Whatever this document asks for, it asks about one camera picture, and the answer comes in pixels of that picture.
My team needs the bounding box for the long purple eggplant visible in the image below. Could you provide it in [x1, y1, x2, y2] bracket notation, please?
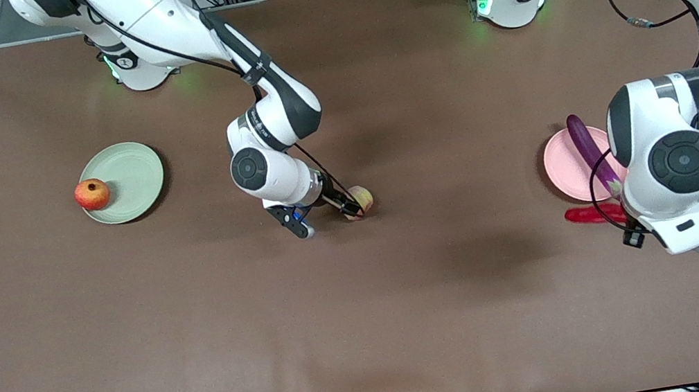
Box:
[565, 107, 631, 207]

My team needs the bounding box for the red chili pepper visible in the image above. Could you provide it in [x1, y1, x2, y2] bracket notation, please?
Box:
[563, 199, 630, 233]

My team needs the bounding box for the yellow-pink peach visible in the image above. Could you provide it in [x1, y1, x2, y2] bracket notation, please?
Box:
[340, 183, 378, 222]

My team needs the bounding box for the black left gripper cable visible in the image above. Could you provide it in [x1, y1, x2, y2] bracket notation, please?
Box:
[559, 0, 699, 235]

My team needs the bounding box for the pink plate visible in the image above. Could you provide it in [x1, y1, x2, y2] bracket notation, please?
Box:
[538, 121, 624, 209]

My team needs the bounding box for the pale green plate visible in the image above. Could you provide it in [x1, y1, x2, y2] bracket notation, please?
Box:
[74, 137, 172, 230]

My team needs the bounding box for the brown table cloth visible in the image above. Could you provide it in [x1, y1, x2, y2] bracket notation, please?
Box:
[0, 0, 699, 392]

